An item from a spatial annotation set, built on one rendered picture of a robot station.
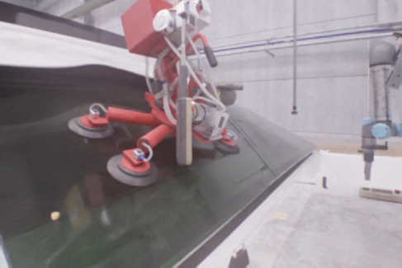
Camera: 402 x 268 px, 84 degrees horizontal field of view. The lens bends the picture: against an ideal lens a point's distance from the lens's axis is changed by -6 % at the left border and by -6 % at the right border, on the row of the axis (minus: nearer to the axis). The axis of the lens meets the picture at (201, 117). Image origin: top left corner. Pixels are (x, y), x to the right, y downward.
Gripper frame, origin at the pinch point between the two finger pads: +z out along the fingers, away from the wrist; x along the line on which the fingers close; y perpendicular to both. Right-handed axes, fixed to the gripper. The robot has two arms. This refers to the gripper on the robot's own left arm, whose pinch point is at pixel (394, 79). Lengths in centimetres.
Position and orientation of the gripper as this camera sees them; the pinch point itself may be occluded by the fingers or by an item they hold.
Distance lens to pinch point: 80.2
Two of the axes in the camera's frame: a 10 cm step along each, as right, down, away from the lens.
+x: -6.1, 1.7, -7.7
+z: -2.4, 8.9, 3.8
